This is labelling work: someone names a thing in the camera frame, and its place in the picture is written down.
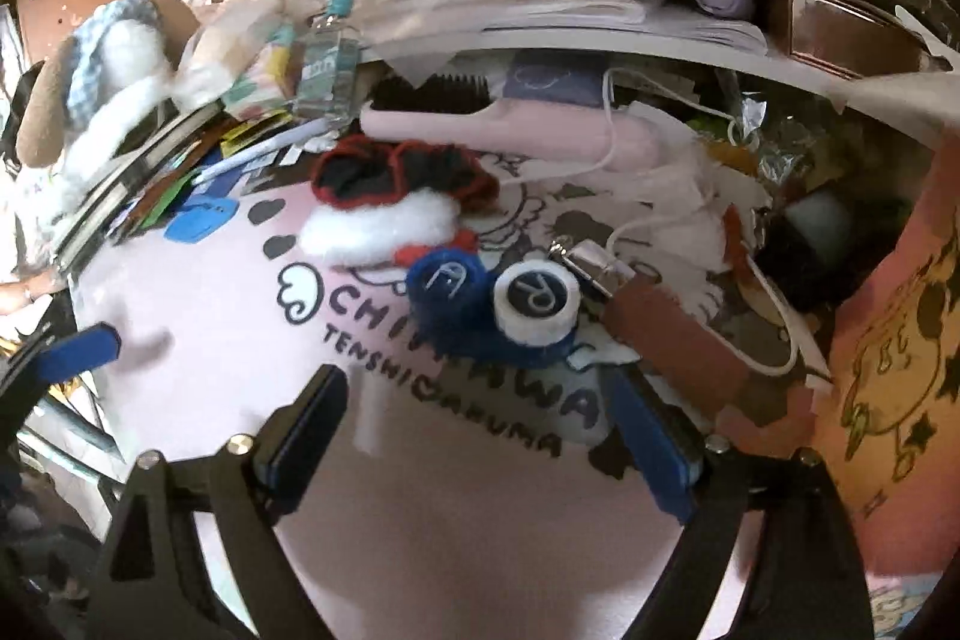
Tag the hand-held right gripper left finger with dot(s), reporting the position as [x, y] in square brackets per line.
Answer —
[300, 430]

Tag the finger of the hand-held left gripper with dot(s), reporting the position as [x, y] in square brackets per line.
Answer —
[75, 351]

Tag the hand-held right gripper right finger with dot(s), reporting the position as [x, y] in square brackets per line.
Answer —
[652, 452]

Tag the perfume bottle with silver cap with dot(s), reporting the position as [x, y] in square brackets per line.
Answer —
[660, 325]

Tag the blue white contact lens case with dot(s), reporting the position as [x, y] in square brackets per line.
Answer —
[450, 291]

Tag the pink cartoon paper bag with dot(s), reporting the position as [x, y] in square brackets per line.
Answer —
[900, 385]

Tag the pink printed desk mat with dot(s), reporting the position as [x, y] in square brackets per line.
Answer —
[450, 497]

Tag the blue cartoon sticker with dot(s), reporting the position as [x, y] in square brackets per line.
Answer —
[199, 220]

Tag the stack of dark notebooks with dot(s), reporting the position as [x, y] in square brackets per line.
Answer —
[127, 175]

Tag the fluffy red black white headband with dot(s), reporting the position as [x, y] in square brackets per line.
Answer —
[382, 227]

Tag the pile of colourful paper cards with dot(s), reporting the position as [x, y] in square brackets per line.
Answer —
[247, 156]

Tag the crumpled white tissue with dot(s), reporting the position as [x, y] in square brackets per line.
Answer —
[690, 175]

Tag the white brown plush dog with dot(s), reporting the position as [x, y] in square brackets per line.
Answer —
[112, 63]

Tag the wrapped tissue pack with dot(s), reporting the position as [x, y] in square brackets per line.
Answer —
[232, 63]

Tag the pile of crumpled wrappers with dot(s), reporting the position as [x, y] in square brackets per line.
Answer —
[810, 160]

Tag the pink electric hair comb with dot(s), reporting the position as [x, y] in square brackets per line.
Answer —
[525, 134]

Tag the clear water bottle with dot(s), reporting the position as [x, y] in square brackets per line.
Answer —
[326, 63]

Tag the dark blue pouch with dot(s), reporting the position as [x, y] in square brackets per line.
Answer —
[551, 81]

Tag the white desk shelf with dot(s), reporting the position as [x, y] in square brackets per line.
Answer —
[675, 57]

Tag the white foam board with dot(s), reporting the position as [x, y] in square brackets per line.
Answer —
[900, 94]

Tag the brown wooden box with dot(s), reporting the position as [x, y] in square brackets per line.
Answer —
[847, 29]

